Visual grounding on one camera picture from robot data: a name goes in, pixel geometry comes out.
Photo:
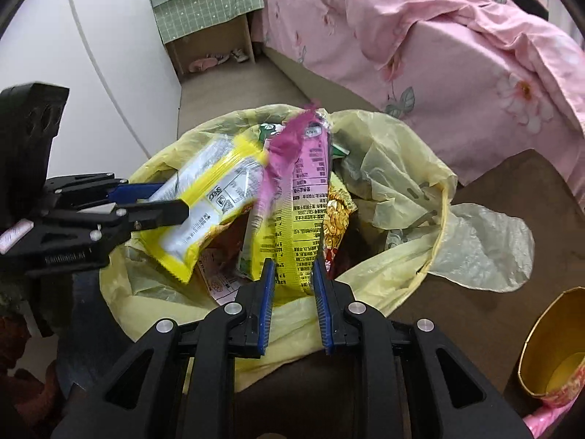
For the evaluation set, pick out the dark trash bin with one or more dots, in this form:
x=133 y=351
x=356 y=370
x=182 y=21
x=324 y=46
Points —
x=91 y=329

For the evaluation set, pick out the yellow and white packet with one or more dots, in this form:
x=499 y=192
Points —
x=215 y=192

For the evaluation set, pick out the orange snack bag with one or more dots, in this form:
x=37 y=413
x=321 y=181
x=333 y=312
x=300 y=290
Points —
x=224 y=279

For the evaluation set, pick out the gold paper cup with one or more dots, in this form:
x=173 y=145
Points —
x=548 y=352

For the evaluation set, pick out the pink slippers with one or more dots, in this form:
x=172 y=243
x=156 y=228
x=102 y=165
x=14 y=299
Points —
x=203 y=64

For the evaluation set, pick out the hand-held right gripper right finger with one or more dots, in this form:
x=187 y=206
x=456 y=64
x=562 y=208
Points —
x=322 y=306

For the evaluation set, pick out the glossy pink wrapper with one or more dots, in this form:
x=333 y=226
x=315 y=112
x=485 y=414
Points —
x=544 y=420

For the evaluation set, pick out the pink and yellow packet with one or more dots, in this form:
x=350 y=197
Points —
x=297 y=201

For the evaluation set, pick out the green and white wrapper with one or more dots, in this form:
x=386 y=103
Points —
x=269 y=130

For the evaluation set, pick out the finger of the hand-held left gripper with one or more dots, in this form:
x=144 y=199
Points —
x=155 y=217
x=135 y=193

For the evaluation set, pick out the person's left forearm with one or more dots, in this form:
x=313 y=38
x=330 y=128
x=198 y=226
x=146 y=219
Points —
x=23 y=375

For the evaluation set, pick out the wooden nightstand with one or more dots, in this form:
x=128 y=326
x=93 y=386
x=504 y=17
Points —
x=205 y=41

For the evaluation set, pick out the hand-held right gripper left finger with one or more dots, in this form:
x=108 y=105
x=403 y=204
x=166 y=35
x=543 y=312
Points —
x=267 y=302

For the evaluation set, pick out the white wardrobe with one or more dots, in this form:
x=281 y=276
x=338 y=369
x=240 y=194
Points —
x=114 y=55

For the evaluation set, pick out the white shoes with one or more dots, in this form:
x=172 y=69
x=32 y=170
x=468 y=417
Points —
x=231 y=55

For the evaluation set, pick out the gold and red wrapper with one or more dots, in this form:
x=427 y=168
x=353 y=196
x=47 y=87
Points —
x=338 y=215

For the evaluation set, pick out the pink floral blanket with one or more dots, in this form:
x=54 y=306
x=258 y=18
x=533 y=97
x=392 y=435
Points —
x=434 y=55

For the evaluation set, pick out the green checked cloth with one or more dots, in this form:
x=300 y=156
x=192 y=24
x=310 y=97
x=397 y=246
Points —
x=201 y=4

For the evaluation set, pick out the yellow trash bag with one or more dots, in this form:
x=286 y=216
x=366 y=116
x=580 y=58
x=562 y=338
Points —
x=393 y=164

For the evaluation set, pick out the beige bed base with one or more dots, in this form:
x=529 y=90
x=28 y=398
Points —
x=311 y=77

